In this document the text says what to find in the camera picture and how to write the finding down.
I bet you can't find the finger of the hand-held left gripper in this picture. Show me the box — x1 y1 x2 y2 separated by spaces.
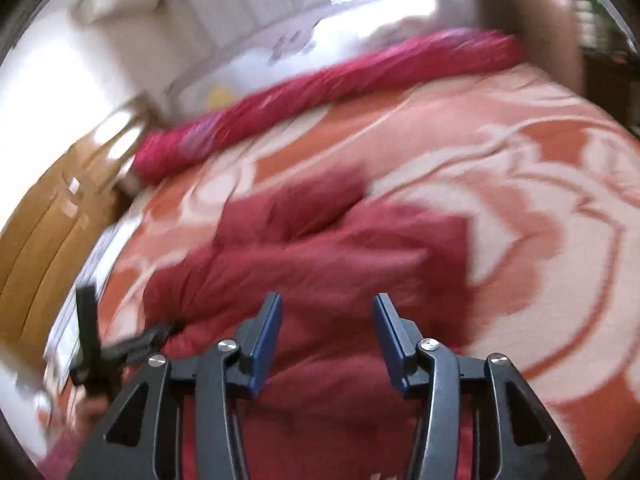
102 321 182 363

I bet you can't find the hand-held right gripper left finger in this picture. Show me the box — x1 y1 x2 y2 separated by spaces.
65 291 283 480

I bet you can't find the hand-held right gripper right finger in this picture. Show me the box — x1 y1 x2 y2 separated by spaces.
374 292 587 480

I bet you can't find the dark red quilted jacket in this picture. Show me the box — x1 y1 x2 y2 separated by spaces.
141 169 477 480

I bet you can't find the wooden headboard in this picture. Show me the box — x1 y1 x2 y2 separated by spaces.
0 94 151 358

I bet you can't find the person's pink clothing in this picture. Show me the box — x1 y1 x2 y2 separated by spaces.
37 430 103 480

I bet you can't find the orange and white floral blanket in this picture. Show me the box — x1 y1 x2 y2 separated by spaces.
45 60 640 480

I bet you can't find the magenta rolled quilt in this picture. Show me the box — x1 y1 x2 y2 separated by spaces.
132 27 527 184

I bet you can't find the brown wooden wardrobe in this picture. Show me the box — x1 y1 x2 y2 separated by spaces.
510 0 587 98

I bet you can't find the grey mesh bed rail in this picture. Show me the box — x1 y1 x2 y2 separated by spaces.
165 7 363 128

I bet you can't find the white wall air conditioner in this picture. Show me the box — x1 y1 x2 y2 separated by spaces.
72 0 162 27

